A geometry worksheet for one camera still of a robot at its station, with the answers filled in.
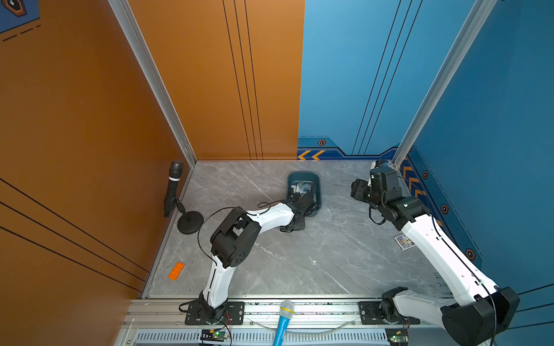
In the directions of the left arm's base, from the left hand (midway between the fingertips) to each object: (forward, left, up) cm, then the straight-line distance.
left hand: (296, 222), depth 97 cm
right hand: (+2, -22, +25) cm, 33 cm away
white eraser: (+18, -1, +2) cm, 18 cm away
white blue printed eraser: (+18, -4, +3) cm, 19 cm away
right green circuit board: (-41, -33, -1) cm, 53 cm away
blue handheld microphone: (-36, +4, +5) cm, 36 cm away
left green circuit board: (-42, +28, -1) cm, 50 cm away
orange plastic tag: (-22, +47, 0) cm, 52 cm away
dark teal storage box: (+22, -10, +5) cm, 24 cm away
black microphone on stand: (-1, +46, +2) cm, 47 cm away
